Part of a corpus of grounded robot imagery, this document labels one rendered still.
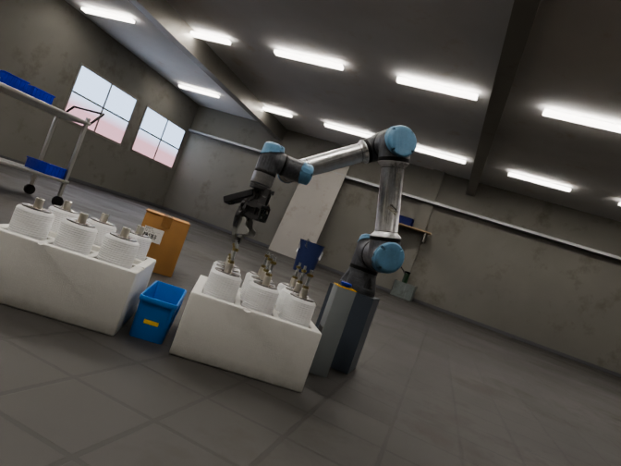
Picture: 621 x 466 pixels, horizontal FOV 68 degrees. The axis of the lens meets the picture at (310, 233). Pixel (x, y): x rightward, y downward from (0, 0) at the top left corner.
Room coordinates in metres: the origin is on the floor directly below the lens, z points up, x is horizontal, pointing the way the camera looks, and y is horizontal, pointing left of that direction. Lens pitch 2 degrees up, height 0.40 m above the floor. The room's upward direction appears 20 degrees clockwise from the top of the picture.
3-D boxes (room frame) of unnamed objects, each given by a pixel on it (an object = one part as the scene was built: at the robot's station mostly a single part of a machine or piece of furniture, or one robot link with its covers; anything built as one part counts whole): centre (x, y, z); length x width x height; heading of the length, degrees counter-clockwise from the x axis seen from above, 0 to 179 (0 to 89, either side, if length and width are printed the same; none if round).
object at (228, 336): (1.49, 0.09, 0.09); 0.39 x 0.39 x 0.18; 10
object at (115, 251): (1.30, 0.49, 0.16); 0.10 x 0.10 x 0.18
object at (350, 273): (1.84, -0.25, 0.35); 0.15 x 0.15 x 0.10
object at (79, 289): (1.40, 0.63, 0.09); 0.39 x 0.39 x 0.18; 11
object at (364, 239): (1.84, -0.25, 0.47); 0.13 x 0.12 x 0.14; 15
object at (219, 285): (1.35, 0.19, 0.16); 0.10 x 0.10 x 0.18
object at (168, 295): (1.45, 0.36, 0.06); 0.30 x 0.11 x 0.12; 10
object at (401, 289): (11.01, -2.50, 0.38); 0.79 x 0.63 x 0.76; 163
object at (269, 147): (1.58, 0.21, 0.64); 0.09 x 0.08 x 0.11; 105
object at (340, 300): (1.61, -0.18, 0.16); 0.07 x 0.07 x 0.31; 10
